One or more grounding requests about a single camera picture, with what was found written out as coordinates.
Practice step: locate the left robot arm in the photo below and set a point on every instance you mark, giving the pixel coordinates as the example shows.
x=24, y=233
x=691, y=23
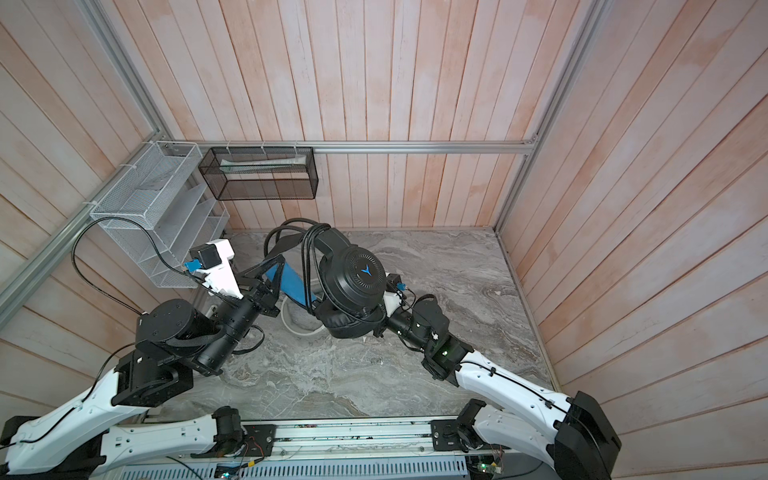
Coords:
x=175, y=341

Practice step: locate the black wire mesh basket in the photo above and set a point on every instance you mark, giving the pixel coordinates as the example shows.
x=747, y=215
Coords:
x=252, y=187

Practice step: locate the white headphones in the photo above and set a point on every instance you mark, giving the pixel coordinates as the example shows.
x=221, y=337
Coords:
x=298, y=321

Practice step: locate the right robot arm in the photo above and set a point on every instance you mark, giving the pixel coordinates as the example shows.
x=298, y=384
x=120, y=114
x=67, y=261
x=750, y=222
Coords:
x=510, y=390

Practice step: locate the white wire mesh shelf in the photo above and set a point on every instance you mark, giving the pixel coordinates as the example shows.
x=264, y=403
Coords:
x=157, y=211

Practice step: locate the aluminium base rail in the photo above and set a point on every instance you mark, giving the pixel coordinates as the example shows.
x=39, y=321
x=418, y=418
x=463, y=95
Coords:
x=365, y=448

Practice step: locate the horizontal aluminium wall rail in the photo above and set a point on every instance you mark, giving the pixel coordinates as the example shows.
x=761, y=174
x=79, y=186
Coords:
x=371, y=147

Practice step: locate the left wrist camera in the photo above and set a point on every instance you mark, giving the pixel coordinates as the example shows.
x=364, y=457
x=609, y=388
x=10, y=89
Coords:
x=211, y=262

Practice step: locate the black and blue headphones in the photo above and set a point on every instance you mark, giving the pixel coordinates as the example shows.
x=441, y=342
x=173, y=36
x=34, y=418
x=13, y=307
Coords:
x=340, y=283

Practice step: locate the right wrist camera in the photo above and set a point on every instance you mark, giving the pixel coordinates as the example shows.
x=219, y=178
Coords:
x=394, y=295

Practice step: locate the paper in black basket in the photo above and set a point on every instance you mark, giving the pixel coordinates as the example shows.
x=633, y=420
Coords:
x=263, y=166

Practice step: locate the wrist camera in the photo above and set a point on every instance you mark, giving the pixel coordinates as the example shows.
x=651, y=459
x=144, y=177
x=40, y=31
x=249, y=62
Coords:
x=394, y=295
x=211, y=262

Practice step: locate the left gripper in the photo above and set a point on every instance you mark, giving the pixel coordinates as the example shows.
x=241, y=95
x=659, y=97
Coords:
x=264, y=292

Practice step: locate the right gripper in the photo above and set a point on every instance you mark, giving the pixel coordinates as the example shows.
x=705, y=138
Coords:
x=389, y=319

